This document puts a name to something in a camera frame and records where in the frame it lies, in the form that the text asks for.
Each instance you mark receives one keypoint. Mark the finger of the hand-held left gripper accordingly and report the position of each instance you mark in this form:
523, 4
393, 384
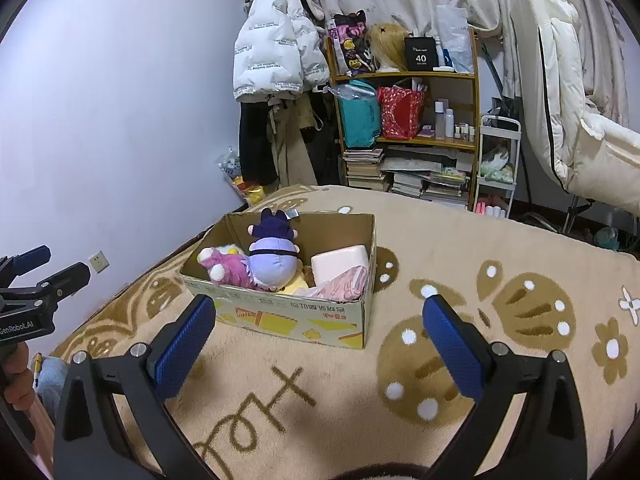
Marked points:
65, 277
30, 259

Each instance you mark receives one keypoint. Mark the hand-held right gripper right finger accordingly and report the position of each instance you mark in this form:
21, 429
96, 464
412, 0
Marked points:
452, 347

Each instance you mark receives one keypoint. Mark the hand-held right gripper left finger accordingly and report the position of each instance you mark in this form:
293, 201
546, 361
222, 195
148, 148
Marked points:
185, 347

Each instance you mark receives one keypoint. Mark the pink bear plush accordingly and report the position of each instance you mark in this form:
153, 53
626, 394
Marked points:
232, 265

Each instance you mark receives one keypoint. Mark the cardboard box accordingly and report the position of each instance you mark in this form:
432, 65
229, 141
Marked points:
300, 325

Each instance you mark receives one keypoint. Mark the lavender plush with navy head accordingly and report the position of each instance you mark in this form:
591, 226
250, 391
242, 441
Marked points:
272, 265

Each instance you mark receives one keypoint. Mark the pink ruffled soft cloth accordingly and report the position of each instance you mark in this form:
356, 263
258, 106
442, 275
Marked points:
345, 285

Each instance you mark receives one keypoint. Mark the yellow-haired plush doll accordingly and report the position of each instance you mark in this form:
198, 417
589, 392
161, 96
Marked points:
295, 286

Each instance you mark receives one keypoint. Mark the white and green soft bundle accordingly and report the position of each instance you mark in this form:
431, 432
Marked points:
497, 165

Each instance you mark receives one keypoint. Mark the person's left hand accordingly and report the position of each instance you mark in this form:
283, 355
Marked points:
20, 385

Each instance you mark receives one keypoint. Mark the person's blue jeans leg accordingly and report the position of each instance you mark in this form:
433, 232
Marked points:
52, 385

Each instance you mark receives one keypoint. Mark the beige patterned rug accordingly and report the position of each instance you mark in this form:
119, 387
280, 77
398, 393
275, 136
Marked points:
325, 385

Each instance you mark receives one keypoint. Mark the pile of books and papers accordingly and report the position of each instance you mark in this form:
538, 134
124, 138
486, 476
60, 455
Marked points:
430, 180

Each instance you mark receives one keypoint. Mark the clear plastic bag of items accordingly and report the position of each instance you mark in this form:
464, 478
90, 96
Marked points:
240, 177

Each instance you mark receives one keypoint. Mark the small teal plush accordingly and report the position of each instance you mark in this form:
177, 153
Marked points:
607, 239

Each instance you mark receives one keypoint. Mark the stack of books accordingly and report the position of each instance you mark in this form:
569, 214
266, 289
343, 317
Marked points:
362, 170

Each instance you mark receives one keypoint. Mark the small purple box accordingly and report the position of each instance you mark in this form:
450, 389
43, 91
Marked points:
426, 133

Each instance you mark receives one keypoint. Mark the black coat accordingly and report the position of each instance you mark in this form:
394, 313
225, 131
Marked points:
255, 140

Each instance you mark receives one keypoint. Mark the beige trench coat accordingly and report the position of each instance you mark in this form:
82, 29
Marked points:
292, 145

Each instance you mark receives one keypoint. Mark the white metal cart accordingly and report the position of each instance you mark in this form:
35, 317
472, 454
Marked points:
500, 120

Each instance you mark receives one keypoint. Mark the red patterned bag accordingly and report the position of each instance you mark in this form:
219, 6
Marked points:
400, 115

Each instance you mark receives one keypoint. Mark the black hanging garment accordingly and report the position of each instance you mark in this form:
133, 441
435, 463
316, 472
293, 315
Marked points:
325, 145

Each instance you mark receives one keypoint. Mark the teal bag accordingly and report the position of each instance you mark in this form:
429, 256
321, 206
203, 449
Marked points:
357, 115

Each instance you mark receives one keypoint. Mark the crumpled clear plastic wrap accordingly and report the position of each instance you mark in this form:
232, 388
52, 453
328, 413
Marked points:
352, 92

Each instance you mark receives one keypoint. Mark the wooden shelf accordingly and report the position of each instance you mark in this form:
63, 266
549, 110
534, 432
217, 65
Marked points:
400, 76

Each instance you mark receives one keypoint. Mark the black box with white print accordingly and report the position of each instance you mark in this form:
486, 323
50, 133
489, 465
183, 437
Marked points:
420, 55

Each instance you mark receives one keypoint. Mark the blonde wig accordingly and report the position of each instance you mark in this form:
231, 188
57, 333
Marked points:
390, 45

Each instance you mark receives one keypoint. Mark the white puffer jacket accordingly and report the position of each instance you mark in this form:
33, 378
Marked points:
270, 45

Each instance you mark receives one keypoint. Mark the white plastic bag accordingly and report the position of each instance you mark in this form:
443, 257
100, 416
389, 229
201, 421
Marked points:
454, 30

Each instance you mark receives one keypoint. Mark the colourful cartoon print bag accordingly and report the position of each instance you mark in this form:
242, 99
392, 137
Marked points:
350, 45

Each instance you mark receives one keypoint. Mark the white wall socket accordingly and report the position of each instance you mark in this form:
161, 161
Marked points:
99, 261

